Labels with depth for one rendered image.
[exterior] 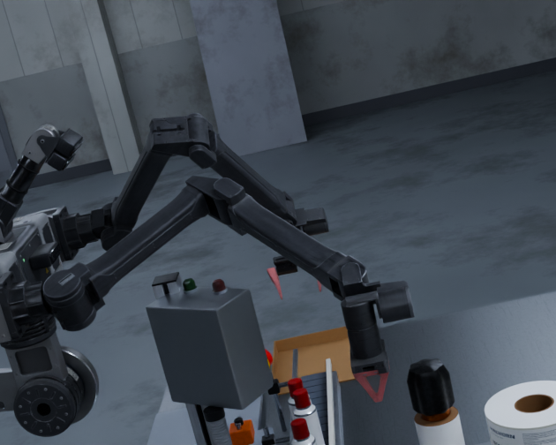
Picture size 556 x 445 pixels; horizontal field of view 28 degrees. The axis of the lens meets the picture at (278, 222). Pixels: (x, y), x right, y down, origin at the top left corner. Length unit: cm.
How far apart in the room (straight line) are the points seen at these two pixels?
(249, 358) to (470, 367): 115
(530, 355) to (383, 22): 801
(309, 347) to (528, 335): 65
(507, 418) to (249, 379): 59
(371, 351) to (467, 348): 109
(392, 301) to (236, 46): 843
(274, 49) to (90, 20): 176
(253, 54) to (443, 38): 186
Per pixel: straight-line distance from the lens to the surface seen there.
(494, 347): 307
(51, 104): 1119
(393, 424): 277
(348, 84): 1086
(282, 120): 1025
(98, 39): 1072
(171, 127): 247
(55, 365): 259
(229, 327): 188
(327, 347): 328
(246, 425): 208
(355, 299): 201
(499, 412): 230
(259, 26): 1034
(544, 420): 225
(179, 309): 191
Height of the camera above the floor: 208
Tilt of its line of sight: 15 degrees down
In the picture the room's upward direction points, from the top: 14 degrees counter-clockwise
